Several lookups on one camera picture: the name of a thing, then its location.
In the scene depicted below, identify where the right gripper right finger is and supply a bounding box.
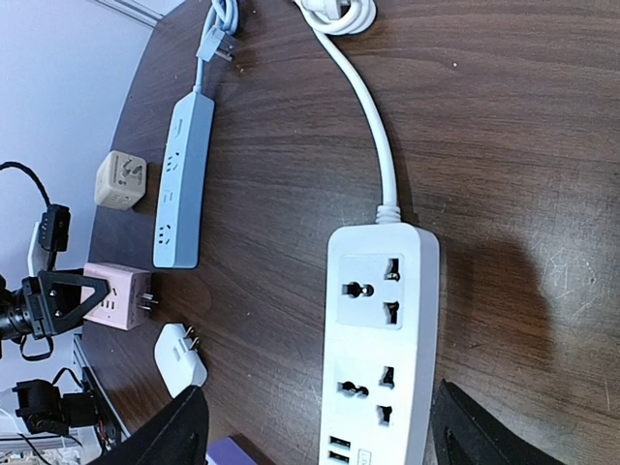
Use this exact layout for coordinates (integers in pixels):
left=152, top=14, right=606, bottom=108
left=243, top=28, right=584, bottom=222
left=431, top=380, right=559, bottom=464

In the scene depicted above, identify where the white power strip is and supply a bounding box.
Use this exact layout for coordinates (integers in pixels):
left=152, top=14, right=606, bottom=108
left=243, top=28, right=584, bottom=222
left=319, top=223, right=440, bottom=464

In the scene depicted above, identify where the light blue power strip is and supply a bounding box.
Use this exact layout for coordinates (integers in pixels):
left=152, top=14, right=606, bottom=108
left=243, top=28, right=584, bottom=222
left=152, top=91, right=214, bottom=269

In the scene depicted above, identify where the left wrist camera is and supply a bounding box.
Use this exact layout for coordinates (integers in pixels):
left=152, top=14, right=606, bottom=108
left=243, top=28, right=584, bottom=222
left=27, top=203, right=71, bottom=277

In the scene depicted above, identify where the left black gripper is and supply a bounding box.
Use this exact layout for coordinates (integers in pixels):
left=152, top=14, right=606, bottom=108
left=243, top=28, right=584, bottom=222
left=1, top=268, right=110, bottom=358

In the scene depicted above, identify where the pink cube adapter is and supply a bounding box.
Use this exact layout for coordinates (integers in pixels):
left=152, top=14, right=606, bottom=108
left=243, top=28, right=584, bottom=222
left=83, top=263, right=158, bottom=331

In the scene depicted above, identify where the purple power strip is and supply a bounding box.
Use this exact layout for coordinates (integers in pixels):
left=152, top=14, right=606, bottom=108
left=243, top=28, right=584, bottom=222
left=206, top=434, right=273, bottom=465

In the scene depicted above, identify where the white small adapter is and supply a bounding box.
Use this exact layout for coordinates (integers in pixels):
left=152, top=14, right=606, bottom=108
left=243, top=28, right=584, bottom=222
left=154, top=323, right=208, bottom=398

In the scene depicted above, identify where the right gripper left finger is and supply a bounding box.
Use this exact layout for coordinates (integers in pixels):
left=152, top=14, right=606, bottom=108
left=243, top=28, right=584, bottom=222
left=99, top=386, right=209, bottom=465

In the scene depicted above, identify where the beige cube socket adapter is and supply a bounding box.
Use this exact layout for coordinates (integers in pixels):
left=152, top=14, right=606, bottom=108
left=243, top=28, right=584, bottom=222
left=94, top=150, right=147, bottom=211

